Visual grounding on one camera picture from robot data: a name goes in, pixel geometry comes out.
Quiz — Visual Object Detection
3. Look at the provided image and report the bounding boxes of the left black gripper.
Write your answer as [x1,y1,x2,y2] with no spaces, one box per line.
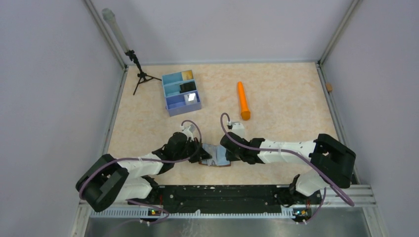
[174,137,212,163]

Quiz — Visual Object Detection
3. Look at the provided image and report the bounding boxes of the brown leather card holder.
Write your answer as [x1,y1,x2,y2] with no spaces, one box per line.
[198,142,232,168]

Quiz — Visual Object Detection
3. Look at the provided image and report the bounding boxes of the silver card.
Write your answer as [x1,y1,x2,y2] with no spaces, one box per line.
[184,93,198,105]

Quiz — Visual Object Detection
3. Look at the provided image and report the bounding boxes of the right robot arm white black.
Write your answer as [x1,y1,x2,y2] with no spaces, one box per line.
[220,132,356,206]

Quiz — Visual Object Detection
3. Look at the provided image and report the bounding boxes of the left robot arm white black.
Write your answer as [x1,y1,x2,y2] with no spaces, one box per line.
[76,132,202,212]

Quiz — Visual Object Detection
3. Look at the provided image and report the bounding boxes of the black card in tray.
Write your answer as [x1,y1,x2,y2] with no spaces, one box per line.
[179,81,197,93]

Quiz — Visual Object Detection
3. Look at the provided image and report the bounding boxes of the gold card in tray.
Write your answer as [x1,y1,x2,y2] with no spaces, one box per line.
[181,70,194,80]

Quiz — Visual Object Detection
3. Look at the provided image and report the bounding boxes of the orange cylinder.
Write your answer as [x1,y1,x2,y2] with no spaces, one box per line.
[237,81,251,120]

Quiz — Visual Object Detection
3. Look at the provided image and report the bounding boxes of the blue compartment tray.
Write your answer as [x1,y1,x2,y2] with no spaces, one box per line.
[162,72,202,117]

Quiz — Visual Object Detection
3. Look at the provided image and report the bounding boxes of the small black tripod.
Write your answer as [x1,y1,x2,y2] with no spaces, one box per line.
[125,50,162,95]

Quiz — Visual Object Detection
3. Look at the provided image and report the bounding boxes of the small tan block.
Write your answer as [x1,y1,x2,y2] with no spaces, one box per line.
[325,83,333,93]

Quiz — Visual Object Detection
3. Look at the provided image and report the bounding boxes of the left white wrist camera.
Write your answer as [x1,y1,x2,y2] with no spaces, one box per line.
[180,124,196,140]

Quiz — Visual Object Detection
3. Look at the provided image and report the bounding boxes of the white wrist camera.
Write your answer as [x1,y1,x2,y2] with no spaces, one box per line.
[180,124,196,140]
[227,121,246,138]

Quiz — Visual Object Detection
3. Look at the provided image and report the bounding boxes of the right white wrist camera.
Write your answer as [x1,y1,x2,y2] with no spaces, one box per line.
[227,121,246,138]

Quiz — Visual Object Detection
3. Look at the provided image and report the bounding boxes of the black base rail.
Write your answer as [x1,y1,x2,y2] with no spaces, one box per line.
[131,185,321,214]

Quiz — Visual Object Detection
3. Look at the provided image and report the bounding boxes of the white cable duct strip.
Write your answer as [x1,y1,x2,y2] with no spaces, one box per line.
[90,207,295,219]

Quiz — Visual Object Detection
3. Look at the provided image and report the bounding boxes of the grey tube on frame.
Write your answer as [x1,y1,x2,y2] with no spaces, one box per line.
[101,8,130,54]

